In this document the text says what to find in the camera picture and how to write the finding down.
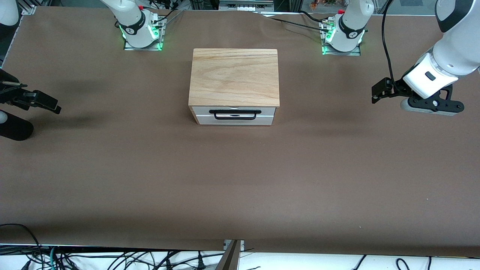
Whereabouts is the black metal drawer handle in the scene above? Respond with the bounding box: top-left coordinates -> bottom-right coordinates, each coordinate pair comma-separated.
209,109 -> 262,120

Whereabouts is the drawer with white front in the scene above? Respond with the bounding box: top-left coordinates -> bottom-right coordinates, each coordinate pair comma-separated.
190,106 -> 277,117

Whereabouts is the light wooden drawer cabinet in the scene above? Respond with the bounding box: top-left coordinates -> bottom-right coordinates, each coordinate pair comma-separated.
188,48 -> 281,126

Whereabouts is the black cylindrical object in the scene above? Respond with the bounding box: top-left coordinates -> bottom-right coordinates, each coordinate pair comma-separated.
0,110 -> 33,141

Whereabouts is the grey metal box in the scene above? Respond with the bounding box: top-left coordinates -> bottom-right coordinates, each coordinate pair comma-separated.
219,0 -> 274,11

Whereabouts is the brown table cover sheet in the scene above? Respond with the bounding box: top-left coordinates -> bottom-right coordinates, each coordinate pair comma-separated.
0,6 -> 480,258

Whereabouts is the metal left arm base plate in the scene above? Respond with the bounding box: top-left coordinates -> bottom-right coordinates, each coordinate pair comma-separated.
321,19 -> 361,56

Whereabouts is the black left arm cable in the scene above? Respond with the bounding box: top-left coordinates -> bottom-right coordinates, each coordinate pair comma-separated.
381,0 -> 399,87

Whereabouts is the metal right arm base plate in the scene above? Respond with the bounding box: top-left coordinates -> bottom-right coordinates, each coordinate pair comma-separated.
124,17 -> 164,51

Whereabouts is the short black table cable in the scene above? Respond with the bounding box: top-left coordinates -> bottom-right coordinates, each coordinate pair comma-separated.
299,10 -> 329,22

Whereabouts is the long black table cable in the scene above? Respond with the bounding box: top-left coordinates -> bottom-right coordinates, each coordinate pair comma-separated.
262,16 -> 324,29

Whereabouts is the looping black floor cable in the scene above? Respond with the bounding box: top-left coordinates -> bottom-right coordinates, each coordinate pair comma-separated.
0,223 -> 42,270

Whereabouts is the grey thin cable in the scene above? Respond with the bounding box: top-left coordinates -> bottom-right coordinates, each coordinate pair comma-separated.
162,9 -> 185,27

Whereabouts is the brown wooden post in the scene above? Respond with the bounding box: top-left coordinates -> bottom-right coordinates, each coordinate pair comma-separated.
216,240 -> 240,270

